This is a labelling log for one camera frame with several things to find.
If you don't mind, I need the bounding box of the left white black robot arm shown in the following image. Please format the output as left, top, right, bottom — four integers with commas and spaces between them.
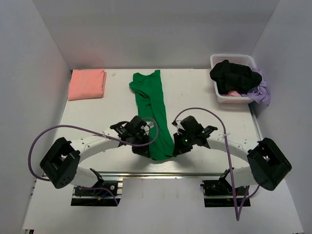
40, 116, 156, 195

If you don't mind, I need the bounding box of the black garment in basket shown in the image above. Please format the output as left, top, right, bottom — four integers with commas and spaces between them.
210, 60, 262, 95

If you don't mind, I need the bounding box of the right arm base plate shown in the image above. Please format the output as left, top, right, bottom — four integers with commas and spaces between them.
200, 180, 233, 196

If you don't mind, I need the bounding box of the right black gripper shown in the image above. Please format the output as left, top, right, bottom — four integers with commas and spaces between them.
174, 130, 196, 156

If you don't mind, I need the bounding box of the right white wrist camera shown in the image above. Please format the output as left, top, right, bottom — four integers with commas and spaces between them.
172, 120, 185, 135

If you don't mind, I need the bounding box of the white plastic laundry basket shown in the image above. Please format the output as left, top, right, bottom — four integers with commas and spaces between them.
210, 54, 257, 104

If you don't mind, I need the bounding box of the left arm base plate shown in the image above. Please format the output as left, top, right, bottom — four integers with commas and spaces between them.
73, 180, 120, 197

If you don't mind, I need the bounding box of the folded pink t shirt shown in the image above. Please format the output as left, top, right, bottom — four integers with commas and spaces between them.
67, 69, 107, 101

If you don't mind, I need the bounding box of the green t shirt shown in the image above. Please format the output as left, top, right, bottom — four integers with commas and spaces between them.
129, 70, 174, 161

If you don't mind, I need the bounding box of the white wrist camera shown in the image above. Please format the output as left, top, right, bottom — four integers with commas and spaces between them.
172, 120, 185, 135
144, 121, 154, 133

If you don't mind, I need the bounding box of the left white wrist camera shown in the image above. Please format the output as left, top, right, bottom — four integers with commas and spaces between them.
144, 121, 154, 133

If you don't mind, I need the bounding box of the pink garment in basket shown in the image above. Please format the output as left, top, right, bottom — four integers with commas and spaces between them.
224, 91, 242, 98

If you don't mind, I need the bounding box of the lilac garment in basket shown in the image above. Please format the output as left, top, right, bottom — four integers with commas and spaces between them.
242, 68, 271, 106

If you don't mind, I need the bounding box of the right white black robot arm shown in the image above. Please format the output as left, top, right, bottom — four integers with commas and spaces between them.
172, 116, 292, 195

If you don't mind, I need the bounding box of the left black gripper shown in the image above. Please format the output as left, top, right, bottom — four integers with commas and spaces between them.
130, 132, 150, 157

